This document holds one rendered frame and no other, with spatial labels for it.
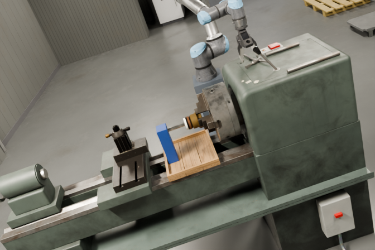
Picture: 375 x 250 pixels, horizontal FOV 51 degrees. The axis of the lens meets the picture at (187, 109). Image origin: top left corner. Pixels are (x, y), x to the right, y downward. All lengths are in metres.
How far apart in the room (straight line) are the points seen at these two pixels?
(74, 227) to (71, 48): 6.70
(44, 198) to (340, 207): 1.70
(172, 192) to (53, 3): 6.81
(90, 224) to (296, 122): 1.28
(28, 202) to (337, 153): 1.76
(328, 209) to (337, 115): 0.57
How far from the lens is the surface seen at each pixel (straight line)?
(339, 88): 2.16
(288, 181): 2.33
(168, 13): 8.91
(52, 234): 2.44
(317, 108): 2.15
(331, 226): 2.56
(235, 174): 2.26
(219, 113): 2.07
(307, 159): 2.29
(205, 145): 2.34
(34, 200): 2.43
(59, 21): 8.69
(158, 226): 2.47
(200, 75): 2.61
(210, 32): 2.60
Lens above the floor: 2.13
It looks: 26 degrees down
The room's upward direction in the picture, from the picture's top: 20 degrees counter-clockwise
